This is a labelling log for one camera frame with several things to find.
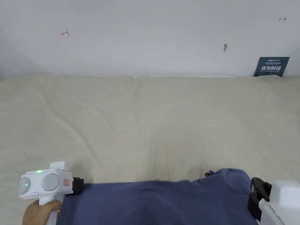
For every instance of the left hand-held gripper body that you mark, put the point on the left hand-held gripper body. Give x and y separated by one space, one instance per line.
46 185

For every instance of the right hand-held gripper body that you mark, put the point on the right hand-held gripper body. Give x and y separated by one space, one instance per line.
284 204

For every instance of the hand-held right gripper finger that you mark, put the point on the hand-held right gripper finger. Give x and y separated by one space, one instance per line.
262 186

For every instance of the dark blue shirt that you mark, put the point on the dark blue shirt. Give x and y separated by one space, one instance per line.
154 202

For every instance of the person's left hand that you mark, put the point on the person's left hand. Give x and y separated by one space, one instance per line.
37 214

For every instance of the dark sign card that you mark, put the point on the dark sign card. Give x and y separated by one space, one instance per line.
271 67

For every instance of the bed with beige sheet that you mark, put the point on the bed with beige sheet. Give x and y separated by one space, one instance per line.
150 117

